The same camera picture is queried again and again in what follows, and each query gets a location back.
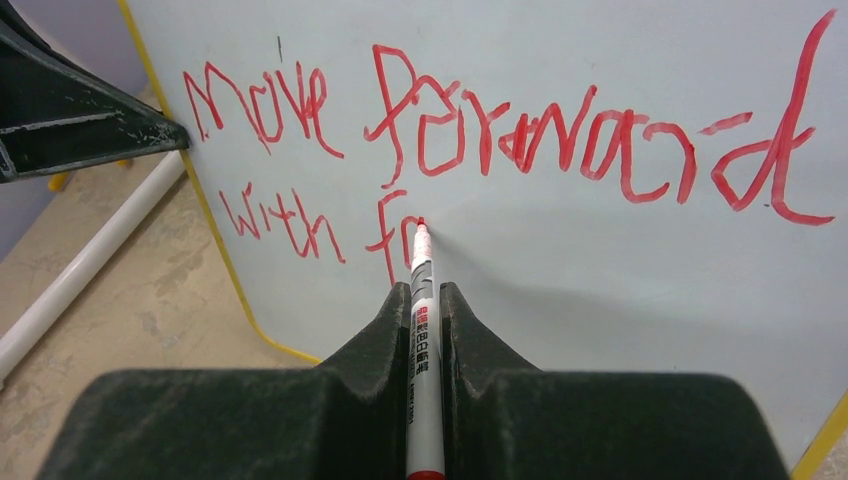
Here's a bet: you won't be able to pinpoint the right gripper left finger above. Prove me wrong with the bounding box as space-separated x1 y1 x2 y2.
38 283 411 479

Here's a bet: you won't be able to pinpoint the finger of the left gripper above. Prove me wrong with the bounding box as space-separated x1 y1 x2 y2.
1 16 190 183

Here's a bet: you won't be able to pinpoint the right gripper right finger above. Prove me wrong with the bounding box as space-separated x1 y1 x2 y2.
439 282 788 479

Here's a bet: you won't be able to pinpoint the red whiteboard marker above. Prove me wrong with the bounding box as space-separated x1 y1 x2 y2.
405 219 446 479

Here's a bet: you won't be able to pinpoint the yellow framed whiteboard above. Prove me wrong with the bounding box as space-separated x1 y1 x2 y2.
122 1 847 466

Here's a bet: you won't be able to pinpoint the yellow handled pliers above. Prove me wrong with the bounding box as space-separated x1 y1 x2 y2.
47 158 133 193

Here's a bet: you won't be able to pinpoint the white PVC pipe frame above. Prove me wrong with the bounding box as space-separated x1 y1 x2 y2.
1 151 185 380

